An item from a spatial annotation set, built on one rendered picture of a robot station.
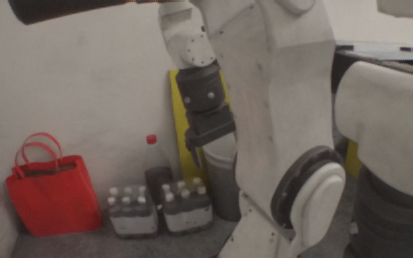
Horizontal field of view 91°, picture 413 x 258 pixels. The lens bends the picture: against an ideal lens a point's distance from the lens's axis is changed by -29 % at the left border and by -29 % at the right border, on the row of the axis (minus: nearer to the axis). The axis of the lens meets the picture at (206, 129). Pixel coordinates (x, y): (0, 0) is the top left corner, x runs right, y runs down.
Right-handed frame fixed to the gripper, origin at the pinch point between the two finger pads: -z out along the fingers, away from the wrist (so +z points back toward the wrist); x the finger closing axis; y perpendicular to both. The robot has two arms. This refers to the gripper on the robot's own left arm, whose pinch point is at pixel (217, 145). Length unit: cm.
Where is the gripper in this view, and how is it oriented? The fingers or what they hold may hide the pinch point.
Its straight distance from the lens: 62.2
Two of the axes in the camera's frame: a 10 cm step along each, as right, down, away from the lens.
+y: -4.1, -3.5, 8.4
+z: -2.5, -8.4, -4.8
